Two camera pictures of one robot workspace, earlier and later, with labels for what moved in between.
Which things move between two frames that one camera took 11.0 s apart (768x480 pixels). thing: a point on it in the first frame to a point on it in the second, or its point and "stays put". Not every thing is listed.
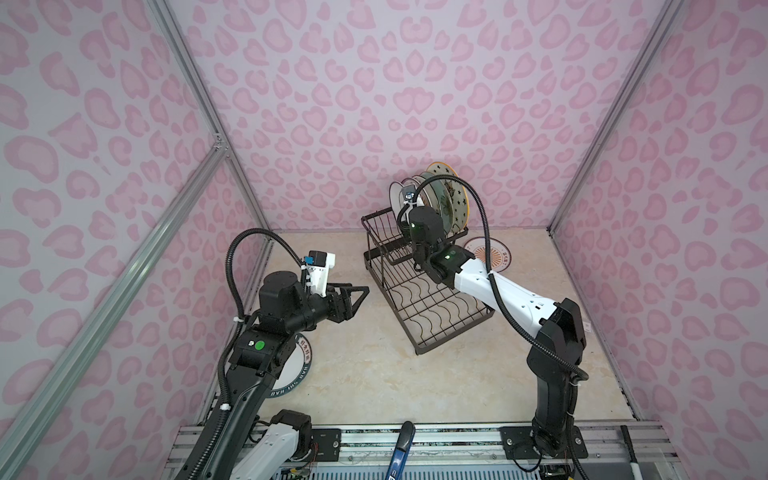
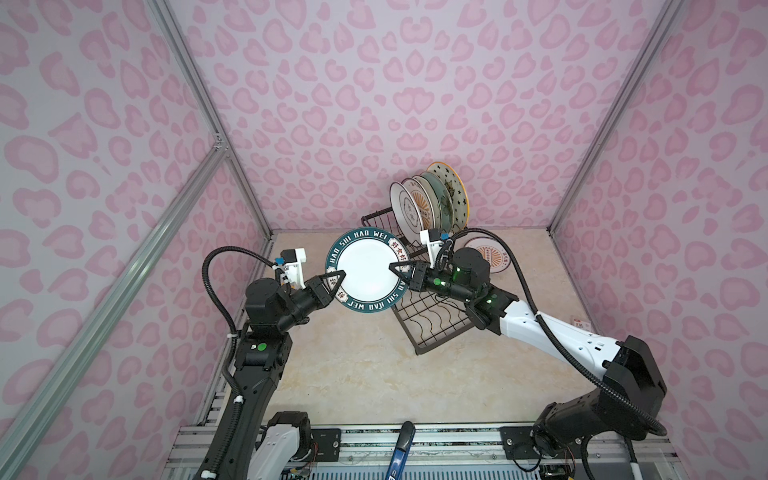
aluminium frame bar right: [623, 100] stays put
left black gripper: [346, 310] to [319, 293]
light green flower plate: [436, 186] stays put
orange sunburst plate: [499, 252] stays put
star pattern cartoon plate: [454, 186] stays put
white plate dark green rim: [294, 370] to [370, 285]
